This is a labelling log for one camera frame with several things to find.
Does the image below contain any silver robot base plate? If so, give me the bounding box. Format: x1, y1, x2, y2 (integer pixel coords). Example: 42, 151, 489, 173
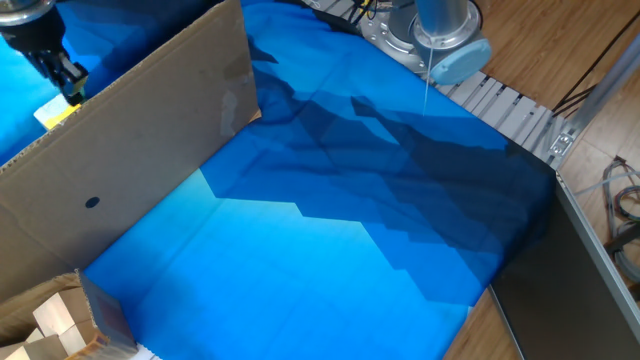
359, 4, 441, 76

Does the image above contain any grey cable bundle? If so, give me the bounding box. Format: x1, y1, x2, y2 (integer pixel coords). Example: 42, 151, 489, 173
602, 155, 640, 286

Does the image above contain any large brown cardboard wall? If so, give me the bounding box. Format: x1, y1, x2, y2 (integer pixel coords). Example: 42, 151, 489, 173
0, 0, 262, 304

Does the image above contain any thin black floor cable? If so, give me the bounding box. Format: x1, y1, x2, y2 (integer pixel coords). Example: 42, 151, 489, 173
552, 9, 640, 114
552, 84, 599, 120

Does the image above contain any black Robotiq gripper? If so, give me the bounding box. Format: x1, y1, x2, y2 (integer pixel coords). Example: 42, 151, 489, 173
0, 9, 90, 107

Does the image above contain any aluminium edge rail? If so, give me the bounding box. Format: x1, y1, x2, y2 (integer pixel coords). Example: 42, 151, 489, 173
554, 172, 640, 331

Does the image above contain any silver corner bracket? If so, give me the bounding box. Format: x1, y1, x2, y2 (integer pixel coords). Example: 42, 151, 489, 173
547, 132, 576, 161

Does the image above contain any slatted aluminium table frame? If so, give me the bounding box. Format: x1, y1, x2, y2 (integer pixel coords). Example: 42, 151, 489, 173
299, 0, 581, 171

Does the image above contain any dark grey board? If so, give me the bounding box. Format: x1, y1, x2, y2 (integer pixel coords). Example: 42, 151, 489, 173
489, 172, 640, 360

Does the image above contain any translucent plastic strip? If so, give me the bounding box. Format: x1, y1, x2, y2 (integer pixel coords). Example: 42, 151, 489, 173
573, 169, 640, 197

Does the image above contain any white zip tie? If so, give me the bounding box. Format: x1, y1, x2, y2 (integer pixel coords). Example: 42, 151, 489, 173
422, 32, 435, 117

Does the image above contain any blue mountain print cloth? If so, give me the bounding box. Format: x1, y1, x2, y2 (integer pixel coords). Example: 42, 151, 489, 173
0, 0, 559, 360

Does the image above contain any aluminium frame post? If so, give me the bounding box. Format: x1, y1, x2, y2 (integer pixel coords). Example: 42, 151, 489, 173
569, 34, 640, 134

